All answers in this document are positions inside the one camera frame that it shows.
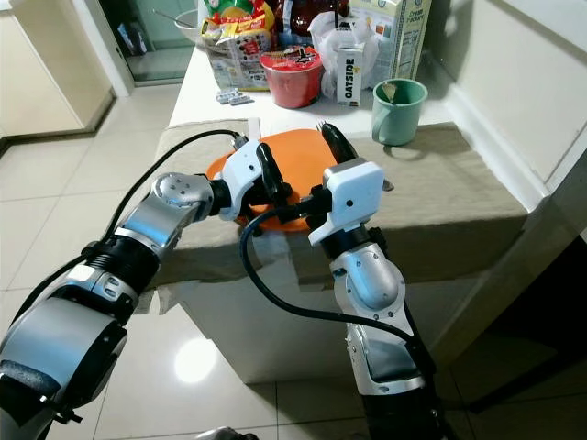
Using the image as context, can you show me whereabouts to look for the green cup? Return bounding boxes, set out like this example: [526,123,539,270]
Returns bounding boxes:
[371,78,429,148]

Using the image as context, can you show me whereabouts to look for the white plastic bag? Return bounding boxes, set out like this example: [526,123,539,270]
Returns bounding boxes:
[307,11,377,97]

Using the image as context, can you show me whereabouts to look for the small blister pack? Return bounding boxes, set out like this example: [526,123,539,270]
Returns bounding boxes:
[216,89,251,105]

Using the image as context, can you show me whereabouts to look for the colourful snack packet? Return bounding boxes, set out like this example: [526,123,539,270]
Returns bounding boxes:
[202,0,276,47]

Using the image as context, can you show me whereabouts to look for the red instant noodle bowl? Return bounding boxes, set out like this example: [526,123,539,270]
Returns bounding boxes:
[259,48,324,109]

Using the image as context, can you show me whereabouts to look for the orange plastic plate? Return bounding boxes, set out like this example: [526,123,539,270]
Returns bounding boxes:
[206,128,336,230]

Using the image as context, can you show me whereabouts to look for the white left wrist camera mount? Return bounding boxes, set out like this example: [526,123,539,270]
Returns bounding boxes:
[220,137,271,221]

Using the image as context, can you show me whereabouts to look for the cream kitchen cabinet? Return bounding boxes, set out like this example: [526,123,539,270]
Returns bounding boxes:
[0,9,111,138]

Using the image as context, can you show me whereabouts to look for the printed grey food box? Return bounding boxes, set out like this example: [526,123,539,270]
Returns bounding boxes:
[204,32,271,91]

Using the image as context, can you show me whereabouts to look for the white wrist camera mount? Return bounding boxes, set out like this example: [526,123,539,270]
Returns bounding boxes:
[220,137,271,221]
[309,159,384,246]

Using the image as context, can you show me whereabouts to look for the dark red bag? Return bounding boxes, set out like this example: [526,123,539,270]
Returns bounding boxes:
[275,0,349,38]

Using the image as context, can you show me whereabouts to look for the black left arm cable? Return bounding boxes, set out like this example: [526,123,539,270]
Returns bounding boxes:
[9,128,253,322]

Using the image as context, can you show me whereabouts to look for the white Oatside milk carton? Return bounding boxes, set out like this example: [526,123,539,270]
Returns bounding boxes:
[335,48,366,106]

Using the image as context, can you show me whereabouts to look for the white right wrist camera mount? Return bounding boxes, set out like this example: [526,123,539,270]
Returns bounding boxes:
[309,159,384,246]

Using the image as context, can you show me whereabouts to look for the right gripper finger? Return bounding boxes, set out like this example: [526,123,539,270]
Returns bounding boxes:
[319,122,359,166]

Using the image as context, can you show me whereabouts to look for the large green white carton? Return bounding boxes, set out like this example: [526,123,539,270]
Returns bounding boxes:
[349,0,432,83]

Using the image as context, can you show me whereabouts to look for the black robot foot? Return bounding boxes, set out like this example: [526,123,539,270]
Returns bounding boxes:
[193,426,258,440]

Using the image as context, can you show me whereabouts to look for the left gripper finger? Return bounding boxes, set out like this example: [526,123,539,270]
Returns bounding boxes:
[256,144,290,198]

